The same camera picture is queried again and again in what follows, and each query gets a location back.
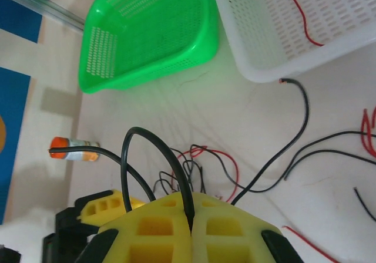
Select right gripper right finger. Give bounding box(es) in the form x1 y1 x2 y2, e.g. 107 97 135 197
190 192 306 263

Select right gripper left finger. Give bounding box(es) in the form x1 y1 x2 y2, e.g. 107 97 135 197
75 192 194 263

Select red wire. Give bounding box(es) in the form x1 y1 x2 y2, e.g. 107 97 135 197
281 225 337 263
361 109 376 158
231 0 325 46
176 144 240 203

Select orange cap pill bottle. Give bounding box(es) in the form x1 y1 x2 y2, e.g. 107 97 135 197
49 136 100 163

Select green plastic basket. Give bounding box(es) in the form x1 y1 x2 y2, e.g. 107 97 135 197
78 0 221 95

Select white plastic basket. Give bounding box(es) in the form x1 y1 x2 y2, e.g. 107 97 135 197
210 0 376 83

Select black wires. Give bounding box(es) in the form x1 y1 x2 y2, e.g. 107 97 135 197
67 25 376 263

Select aluminium frame post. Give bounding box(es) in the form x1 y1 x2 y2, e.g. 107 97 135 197
0 0 86 32

